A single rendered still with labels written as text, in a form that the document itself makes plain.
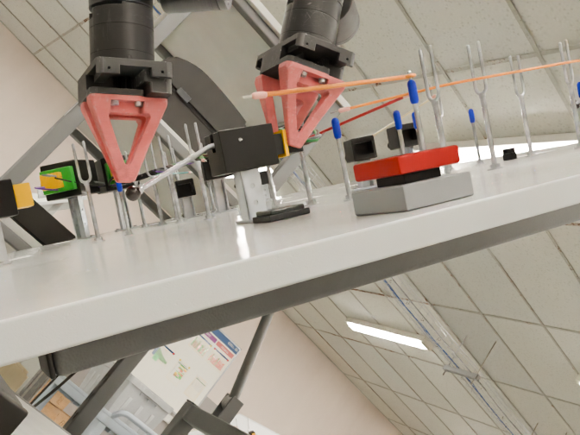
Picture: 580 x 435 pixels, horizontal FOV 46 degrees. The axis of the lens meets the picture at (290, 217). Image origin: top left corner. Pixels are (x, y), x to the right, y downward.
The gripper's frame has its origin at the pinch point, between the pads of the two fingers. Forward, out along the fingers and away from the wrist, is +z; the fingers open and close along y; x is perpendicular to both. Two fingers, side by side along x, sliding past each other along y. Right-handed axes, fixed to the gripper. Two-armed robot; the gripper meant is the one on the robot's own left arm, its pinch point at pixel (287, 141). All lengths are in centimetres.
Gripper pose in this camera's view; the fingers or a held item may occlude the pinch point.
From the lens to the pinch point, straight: 69.5
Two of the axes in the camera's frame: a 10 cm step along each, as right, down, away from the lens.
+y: -4.5, 0.3, 8.9
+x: -8.7, -2.2, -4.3
